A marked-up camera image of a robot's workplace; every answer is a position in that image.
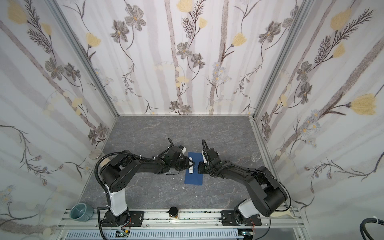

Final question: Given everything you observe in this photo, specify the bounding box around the clear glass cup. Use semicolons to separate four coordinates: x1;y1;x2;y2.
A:
251;152;262;163

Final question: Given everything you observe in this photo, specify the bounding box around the black cylinder on rail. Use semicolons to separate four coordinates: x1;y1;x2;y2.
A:
168;207;179;220

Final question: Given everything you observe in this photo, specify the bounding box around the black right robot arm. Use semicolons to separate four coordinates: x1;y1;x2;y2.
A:
198;147;289;225

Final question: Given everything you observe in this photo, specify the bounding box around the white perforated cable duct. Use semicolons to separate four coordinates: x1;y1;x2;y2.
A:
64;229;244;240

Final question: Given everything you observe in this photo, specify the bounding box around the teal cup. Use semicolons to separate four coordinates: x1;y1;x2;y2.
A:
70;203;94;222

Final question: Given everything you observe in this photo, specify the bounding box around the black corrugated cable hose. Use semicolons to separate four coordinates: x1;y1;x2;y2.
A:
93;151;157;193

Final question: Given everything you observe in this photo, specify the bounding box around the white glue stick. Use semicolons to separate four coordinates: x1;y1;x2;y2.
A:
189;157;195;174

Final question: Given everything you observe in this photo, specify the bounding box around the glass jar with cork lid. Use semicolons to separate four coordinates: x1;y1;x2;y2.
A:
88;149;104;162

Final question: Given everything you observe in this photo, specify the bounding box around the cream plastic peeler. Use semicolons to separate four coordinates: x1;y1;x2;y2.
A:
270;209;296;219

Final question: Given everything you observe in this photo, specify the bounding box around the black hose bottom right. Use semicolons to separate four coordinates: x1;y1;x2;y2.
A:
359;217;384;240

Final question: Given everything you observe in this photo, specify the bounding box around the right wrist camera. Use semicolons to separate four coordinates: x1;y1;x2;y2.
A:
201;150;208;164

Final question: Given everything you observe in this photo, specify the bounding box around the aluminium mounting rail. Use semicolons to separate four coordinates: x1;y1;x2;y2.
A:
58;209;305;230

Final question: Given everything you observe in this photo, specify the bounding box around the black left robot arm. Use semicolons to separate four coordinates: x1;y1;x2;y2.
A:
94;144;195;228

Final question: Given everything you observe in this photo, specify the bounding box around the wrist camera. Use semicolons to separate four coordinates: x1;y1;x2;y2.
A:
201;150;208;164
179;145;187;154

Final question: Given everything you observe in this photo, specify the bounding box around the dark blue envelope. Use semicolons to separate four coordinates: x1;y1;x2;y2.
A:
184;152;204;186

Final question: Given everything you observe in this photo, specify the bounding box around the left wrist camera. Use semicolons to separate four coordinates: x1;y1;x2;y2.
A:
179;145;187;154

